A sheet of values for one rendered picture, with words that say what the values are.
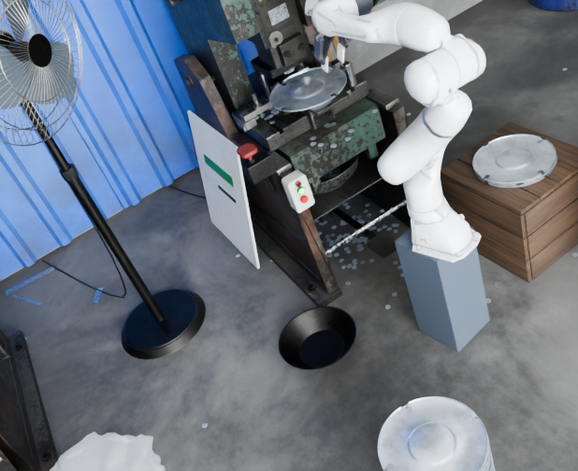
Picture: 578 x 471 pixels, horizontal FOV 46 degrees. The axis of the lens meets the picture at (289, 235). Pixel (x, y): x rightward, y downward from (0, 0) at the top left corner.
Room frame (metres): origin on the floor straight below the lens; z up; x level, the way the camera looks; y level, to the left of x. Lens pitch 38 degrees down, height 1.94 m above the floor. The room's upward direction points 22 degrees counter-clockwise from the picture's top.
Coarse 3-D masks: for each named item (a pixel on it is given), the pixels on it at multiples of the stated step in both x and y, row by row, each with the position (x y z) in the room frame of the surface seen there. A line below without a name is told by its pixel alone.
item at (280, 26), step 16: (256, 0) 2.27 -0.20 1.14; (272, 0) 2.29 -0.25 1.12; (288, 0) 2.30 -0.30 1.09; (272, 16) 2.28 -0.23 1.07; (288, 16) 2.30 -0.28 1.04; (272, 32) 2.27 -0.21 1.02; (288, 32) 2.29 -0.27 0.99; (304, 32) 2.31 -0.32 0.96; (256, 48) 2.38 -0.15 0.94; (272, 48) 2.27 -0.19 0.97; (288, 48) 2.26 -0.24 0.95; (304, 48) 2.26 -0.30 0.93; (272, 64) 2.29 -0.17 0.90; (288, 64) 2.25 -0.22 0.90
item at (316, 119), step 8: (336, 96) 2.12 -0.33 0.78; (344, 96) 2.10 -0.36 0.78; (328, 104) 2.09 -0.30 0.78; (336, 104) 2.09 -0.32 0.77; (304, 112) 2.22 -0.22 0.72; (312, 112) 2.09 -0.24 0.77; (320, 112) 2.07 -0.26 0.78; (328, 112) 2.20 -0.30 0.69; (312, 120) 2.19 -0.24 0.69; (320, 120) 2.19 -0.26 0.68; (328, 120) 2.20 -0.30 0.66; (312, 128) 2.19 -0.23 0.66
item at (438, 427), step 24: (432, 408) 1.14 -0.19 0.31; (456, 408) 1.11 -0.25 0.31; (384, 432) 1.13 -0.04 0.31; (408, 432) 1.10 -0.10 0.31; (432, 432) 1.07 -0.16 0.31; (456, 432) 1.04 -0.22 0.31; (480, 432) 1.02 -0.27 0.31; (384, 456) 1.06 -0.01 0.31; (408, 456) 1.03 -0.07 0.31; (432, 456) 1.00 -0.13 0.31; (456, 456) 0.98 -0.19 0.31; (480, 456) 0.95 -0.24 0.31
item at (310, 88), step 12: (300, 72) 2.39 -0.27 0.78; (312, 72) 2.36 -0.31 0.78; (324, 72) 2.32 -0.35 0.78; (336, 72) 2.29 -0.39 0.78; (288, 84) 2.34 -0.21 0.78; (300, 84) 2.29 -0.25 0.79; (312, 84) 2.26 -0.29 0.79; (324, 84) 2.23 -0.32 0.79; (336, 84) 2.20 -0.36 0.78; (276, 96) 2.29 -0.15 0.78; (288, 96) 2.25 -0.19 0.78; (300, 96) 2.21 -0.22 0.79; (312, 96) 2.18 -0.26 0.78; (324, 96) 2.15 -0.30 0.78; (276, 108) 2.20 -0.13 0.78; (288, 108) 2.17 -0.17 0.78; (300, 108) 2.13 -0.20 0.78
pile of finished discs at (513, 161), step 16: (496, 144) 2.06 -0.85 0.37; (512, 144) 2.03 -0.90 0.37; (528, 144) 1.99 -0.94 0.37; (544, 144) 1.95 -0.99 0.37; (480, 160) 2.01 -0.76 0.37; (496, 160) 1.97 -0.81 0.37; (512, 160) 1.93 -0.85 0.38; (528, 160) 1.90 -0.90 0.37; (544, 160) 1.87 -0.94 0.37; (480, 176) 1.92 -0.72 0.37; (496, 176) 1.89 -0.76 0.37; (512, 176) 1.86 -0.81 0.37; (528, 176) 1.82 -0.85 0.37
